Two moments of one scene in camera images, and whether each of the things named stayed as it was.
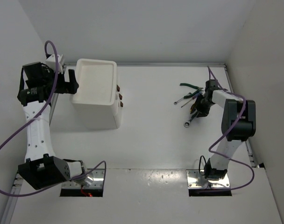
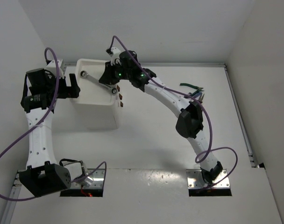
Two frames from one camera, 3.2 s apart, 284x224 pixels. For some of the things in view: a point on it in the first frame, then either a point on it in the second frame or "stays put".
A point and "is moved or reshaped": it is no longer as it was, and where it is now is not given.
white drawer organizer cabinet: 98,101 stays put
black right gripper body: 202,106 -> 115,73
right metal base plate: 196,179 stays put
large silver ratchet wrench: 187,123 is moved or reshaped
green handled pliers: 198,88 stays put
